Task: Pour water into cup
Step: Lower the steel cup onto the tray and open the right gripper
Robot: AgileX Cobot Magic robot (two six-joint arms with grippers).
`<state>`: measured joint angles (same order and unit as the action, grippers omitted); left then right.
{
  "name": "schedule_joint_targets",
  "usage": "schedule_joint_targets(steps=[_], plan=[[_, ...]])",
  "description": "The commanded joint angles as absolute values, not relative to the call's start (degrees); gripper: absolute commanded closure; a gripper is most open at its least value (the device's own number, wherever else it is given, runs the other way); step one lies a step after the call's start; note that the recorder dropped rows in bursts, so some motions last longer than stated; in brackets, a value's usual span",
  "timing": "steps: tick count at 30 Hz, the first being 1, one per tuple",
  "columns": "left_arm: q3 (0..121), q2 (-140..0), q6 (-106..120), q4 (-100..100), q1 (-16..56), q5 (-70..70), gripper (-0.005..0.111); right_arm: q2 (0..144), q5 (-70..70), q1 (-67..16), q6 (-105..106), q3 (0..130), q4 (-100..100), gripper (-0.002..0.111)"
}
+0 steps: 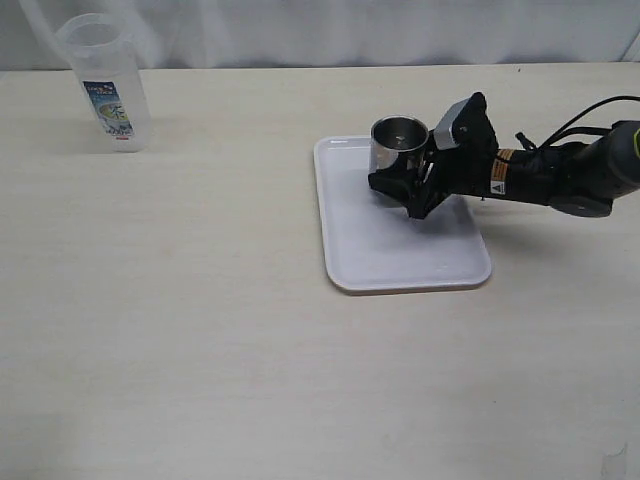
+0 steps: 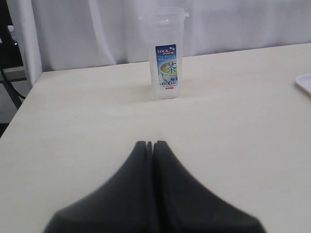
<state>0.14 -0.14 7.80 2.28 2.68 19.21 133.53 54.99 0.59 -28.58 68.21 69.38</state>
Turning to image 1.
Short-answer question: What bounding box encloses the clear plastic bottle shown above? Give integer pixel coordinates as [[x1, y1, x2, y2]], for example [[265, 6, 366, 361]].
[[56, 13, 151, 153]]

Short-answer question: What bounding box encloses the stainless steel cup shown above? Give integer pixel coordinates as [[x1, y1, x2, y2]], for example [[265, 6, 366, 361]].
[[369, 116, 429, 173]]

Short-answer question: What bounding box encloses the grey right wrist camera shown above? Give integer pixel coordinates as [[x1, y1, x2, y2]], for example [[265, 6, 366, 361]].
[[432, 98, 469, 151]]

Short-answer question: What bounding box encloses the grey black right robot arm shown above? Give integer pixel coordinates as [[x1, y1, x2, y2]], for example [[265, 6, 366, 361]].
[[368, 92, 639, 219]]

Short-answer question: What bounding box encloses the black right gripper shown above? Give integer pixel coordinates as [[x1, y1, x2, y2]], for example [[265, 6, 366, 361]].
[[368, 92, 553, 219]]

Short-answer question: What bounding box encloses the white plastic tray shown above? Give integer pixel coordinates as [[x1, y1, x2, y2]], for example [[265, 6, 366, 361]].
[[313, 136, 492, 295]]

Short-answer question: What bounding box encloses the white curtain backdrop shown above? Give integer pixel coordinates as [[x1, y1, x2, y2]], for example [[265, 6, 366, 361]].
[[1, 1, 639, 70]]

